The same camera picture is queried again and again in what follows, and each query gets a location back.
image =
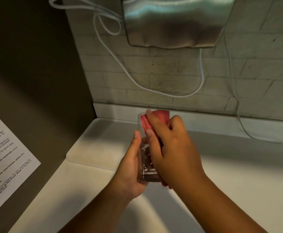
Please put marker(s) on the person's left hand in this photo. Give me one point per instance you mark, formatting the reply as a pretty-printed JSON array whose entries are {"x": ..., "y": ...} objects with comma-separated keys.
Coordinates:
[{"x": 128, "y": 177}]

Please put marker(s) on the person's right hand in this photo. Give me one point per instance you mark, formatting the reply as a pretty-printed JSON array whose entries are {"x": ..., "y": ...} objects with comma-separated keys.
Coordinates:
[{"x": 177, "y": 157}]

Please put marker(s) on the person's left thumb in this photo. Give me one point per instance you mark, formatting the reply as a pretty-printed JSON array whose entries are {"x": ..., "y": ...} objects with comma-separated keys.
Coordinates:
[{"x": 134, "y": 149}]

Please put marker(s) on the person's right middle finger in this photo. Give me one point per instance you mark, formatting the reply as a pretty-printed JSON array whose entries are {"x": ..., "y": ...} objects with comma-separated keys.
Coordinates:
[{"x": 177, "y": 124}]

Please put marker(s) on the person's right thumb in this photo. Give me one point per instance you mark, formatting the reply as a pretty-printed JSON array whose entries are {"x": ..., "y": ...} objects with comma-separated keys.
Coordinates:
[{"x": 153, "y": 150}]

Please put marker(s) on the clear drinking glass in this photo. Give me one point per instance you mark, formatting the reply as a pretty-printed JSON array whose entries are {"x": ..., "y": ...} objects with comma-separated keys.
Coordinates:
[{"x": 143, "y": 164}]

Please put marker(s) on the red cleaning cloth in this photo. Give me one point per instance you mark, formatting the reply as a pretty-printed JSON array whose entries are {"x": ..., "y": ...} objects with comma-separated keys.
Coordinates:
[{"x": 146, "y": 122}]

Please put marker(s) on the person's left forearm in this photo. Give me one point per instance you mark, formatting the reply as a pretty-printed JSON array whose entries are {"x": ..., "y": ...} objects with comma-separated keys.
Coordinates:
[{"x": 95, "y": 215}]

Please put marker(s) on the person's right forearm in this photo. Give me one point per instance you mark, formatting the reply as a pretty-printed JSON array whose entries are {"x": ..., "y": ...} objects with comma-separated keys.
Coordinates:
[{"x": 219, "y": 208}]

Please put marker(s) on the white printed paper notice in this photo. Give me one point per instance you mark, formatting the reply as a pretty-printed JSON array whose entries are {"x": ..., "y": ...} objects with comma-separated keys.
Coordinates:
[{"x": 3, "y": 157}]

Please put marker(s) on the stainless steel wall dispenser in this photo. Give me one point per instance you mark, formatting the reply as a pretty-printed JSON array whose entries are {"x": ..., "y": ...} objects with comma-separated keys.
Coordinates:
[{"x": 177, "y": 21}]

